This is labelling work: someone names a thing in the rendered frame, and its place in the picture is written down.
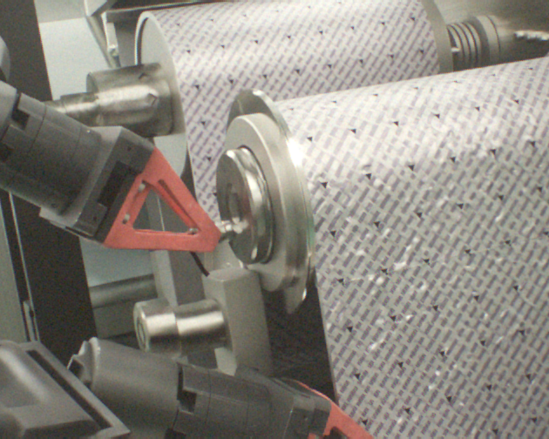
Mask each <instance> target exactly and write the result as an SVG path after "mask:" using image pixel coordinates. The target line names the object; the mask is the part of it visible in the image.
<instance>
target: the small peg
mask: <svg viewBox="0 0 549 439"><path fill-rule="evenodd" d="M214 224H215V225H216V226H217V227H218V228H219V229H220V231H221V236H220V239H219V242H218V244H220V243H222V242H223V241H225V242H229V241H232V240H233V238H234V230H233V227H232V225H231V223H230V222H229V220H224V221H222V222H221V223H219V222H215V223H214ZM197 233H198V228H197V227H196V226H194V227H190V228H189V230H188V233H187V235H192V236H194V235H196V234H197Z"/></svg>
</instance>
